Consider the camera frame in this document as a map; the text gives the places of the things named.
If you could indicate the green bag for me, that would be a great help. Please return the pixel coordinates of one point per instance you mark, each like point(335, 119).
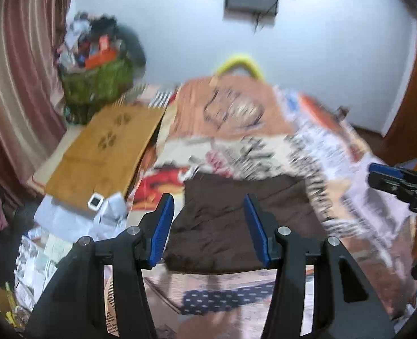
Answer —
point(95, 81)

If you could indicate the printed blanket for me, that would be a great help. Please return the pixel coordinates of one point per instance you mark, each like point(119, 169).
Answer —
point(229, 127)

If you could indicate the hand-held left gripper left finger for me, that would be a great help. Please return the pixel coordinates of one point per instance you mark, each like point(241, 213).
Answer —
point(162, 226)

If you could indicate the dark grey cloth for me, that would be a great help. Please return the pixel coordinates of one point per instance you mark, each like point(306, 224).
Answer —
point(132, 46)

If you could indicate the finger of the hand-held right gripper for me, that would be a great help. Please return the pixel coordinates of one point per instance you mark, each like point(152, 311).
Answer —
point(384, 173)

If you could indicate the stack of printed papers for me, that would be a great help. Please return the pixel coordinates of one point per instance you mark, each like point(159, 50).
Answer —
point(39, 265)

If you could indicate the yellow curved cushion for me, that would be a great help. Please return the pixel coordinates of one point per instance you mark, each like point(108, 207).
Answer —
point(238, 60)

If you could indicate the brown pants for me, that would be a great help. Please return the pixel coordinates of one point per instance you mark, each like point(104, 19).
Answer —
point(212, 226)

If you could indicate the striped maroon curtain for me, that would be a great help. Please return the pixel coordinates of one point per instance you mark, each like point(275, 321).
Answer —
point(14, 77)

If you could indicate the crumpled white paper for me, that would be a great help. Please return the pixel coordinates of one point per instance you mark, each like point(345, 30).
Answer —
point(102, 219)

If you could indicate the small white clock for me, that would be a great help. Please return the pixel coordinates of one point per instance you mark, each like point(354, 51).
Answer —
point(96, 203)

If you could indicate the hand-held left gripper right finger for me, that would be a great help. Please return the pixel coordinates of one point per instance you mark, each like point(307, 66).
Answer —
point(256, 226)

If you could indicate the wooden bed post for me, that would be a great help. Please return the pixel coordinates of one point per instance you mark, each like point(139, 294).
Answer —
point(342, 113)

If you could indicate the wooden door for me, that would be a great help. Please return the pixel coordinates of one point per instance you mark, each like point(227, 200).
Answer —
point(416, 95)

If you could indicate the orange box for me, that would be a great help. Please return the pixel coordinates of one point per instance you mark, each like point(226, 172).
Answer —
point(100, 59)

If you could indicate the cardboard sheet with paw prints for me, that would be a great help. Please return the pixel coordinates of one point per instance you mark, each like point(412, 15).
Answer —
point(99, 155)

